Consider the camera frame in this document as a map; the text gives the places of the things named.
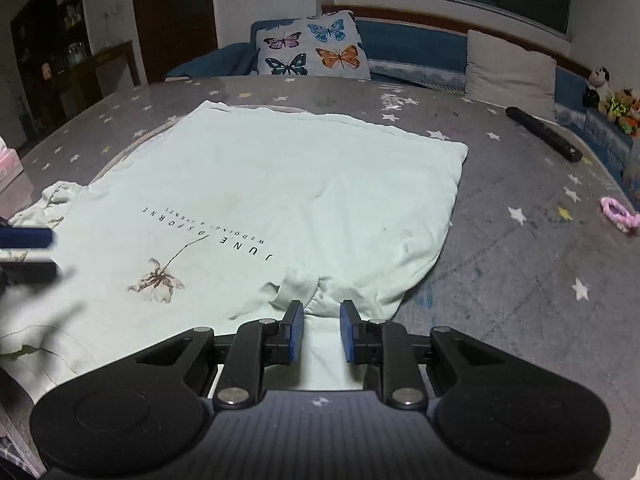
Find grey plain pillow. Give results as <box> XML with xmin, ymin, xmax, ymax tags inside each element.
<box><xmin>464</xmin><ymin>30</ymin><xmax>556</xmax><ymax>122</ymax></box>

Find orange yellow plush toy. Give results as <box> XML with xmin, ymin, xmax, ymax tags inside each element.
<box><xmin>604</xmin><ymin>89</ymin><xmax>640</xmax><ymax>138</ymax></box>

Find pink tissue pack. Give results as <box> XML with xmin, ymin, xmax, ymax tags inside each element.
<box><xmin>0</xmin><ymin>138</ymin><xmax>23</xmax><ymax>191</ymax></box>

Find blue sofa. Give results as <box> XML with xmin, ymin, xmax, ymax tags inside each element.
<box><xmin>167</xmin><ymin>18</ymin><xmax>639</xmax><ymax>181</ymax></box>

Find butterfly print pillow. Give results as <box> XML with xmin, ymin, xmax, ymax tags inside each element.
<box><xmin>255</xmin><ymin>10</ymin><xmax>371</xmax><ymax>80</ymax></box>

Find black remote control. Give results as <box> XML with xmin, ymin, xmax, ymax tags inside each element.
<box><xmin>506</xmin><ymin>106</ymin><xmax>582</xmax><ymax>162</ymax></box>

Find panda plush toy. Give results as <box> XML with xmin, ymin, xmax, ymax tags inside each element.
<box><xmin>582</xmin><ymin>66</ymin><xmax>611</xmax><ymax>108</ymax></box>

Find pink hair tie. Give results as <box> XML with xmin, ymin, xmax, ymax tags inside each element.
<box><xmin>600</xmin><ymin>196</ymin><xmax>640</xmax><ymax>234</ymax></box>

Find pale green t-shirt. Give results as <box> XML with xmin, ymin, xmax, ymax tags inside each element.
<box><xmin>1</xmin><ymin>102</ymin><xmax>468</xmax><ymax>399</ymax></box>

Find dark wooden cabinet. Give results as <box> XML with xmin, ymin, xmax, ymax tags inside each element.
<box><xmin>10</xmin><ymin>0</ymin><xmax>141</xmax><ymax>138</ymax></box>

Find dark wooden door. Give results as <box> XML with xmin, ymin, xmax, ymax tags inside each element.
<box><xmin>132</xmin><ymin>0</ymin><xmax>217</xmax><ymax>84</ymax></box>

